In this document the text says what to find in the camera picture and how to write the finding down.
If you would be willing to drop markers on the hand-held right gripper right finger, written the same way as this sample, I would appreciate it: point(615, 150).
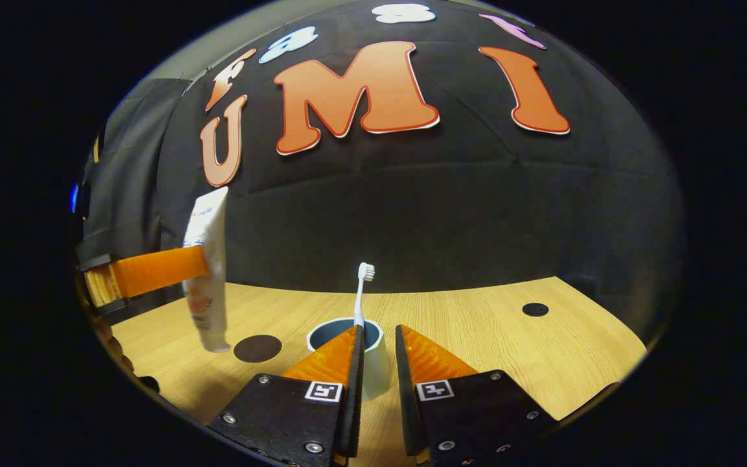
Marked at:
point(406, 415)

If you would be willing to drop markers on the black backdrop cloth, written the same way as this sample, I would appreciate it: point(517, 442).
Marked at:
point(445, 214)

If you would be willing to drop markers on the white toothpaste tube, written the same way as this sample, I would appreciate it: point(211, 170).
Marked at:
point(211, 220)

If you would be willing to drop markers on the dark brown round coaster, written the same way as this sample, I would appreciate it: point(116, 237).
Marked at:
point(257, 348)

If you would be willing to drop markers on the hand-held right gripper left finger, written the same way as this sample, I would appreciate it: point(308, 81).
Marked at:
point(353, 421)

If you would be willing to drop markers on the pale blue toothbrush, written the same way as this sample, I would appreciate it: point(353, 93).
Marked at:
point(360, 298)

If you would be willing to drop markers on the wooden desktop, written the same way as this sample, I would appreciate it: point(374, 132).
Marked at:
point(509, 363)

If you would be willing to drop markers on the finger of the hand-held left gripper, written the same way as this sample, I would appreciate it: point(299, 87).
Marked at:
point(153, 271)

